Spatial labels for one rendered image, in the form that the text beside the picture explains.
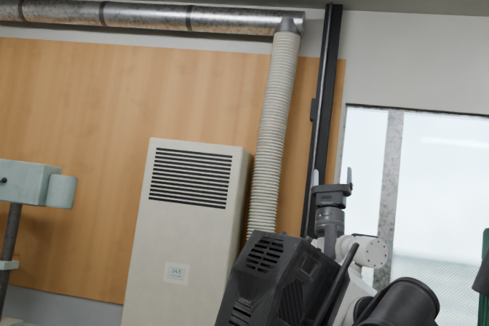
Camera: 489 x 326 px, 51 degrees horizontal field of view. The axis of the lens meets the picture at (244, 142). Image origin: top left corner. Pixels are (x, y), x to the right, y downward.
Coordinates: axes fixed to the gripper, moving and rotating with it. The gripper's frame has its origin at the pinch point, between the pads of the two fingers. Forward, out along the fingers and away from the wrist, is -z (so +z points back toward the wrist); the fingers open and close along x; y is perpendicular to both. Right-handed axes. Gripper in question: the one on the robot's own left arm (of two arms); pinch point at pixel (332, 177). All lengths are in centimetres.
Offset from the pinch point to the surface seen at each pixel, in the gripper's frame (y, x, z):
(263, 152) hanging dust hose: -81, -68, -53
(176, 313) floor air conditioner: -81, -107, 32
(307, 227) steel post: -106, -50, -18
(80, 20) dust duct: -25, -175, -128
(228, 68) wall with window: -73, -94, -107
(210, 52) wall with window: -66, -104, -117
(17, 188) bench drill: -22, -178, -16
